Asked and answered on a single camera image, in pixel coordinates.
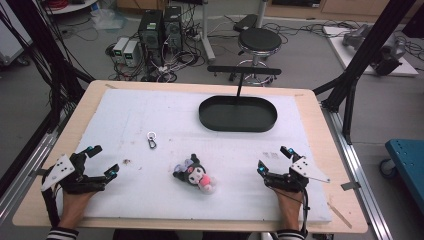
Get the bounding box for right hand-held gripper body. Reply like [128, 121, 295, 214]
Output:
[263, 155, 332, 194]

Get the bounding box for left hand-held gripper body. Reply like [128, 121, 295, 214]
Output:
[40, 151, 109, 195]

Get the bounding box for silver keyring with carabiner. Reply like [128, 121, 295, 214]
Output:
[146, 131, 158, 150]

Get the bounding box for black rack with oval tray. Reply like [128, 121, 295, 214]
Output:
[198, 65, 283, 134]

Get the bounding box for black and pink plush toy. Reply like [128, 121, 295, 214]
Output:
[172, 153, 218, 195]

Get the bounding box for person's right hand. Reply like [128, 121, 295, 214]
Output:
[272, 187, 305, 223]

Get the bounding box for person's left hand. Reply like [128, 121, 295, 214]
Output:
[57, 189, 98, 221]

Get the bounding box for light wooden table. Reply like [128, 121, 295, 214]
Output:
[12, 79, 369, 235]

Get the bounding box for thin wooden stick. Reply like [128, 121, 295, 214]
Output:
[326, 201, 354, 230]

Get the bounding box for white foam board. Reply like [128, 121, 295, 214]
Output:
[55, 87, 333, 224]

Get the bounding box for white power supply unit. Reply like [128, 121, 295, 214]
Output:
[111, 36, 130, 64]
[122, 40, 141, 68]

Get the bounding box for white platform board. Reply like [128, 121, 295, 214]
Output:
[322, 25, 420, 78]

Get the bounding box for black round stool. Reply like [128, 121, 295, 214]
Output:
[228, 27, 283, 86]

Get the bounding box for blue cart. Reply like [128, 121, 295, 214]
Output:
[379, 138, 424, 215]

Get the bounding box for black computer tower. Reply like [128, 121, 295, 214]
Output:
[137, 9, 165, 67]
[162, 5, 184, 55]

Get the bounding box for clear plastic bag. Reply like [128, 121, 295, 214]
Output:
[90, 7, 128, 32]

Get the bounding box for white cabinet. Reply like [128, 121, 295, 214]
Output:
[0, 0, 33, 67]

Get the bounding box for flat black box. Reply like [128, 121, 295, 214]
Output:
[232, 13, 259, 33]

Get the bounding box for grey metal desk leg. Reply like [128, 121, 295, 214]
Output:
[199, 0, 217, 64]

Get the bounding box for grey robot machine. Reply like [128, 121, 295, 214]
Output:
[341, 23, 407, 77]

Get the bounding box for grey metal pole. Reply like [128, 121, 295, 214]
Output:
[254, 0, 270, 30]

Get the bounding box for white round table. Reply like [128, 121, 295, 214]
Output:
[42, 0, 100, 16]

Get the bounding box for wooden cabinet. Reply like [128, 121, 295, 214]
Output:
[264, 0, 424, 24]

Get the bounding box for left hand-held gripper black cable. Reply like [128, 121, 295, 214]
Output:
[40, 182, 63, 228]

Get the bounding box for hand-held gripper black cable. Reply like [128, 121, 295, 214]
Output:
[40, 182, 63, 228]
[269, 186, 310, 238]

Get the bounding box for right hand-held gripper black cable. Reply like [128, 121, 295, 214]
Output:
[269, 186, 310, 238]

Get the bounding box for aluminium rail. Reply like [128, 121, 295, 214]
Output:
[0, 101, 78, 224]
[320, 101, 395, 240]

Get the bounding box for black frame strut with cables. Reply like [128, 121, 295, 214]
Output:
[0, 0, 96, 134]

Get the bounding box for tangle of floor cables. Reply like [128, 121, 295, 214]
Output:
[105, 19, 208, 83]

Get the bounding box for black floor cables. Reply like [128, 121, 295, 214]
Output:
[261, 19, 424, 63]

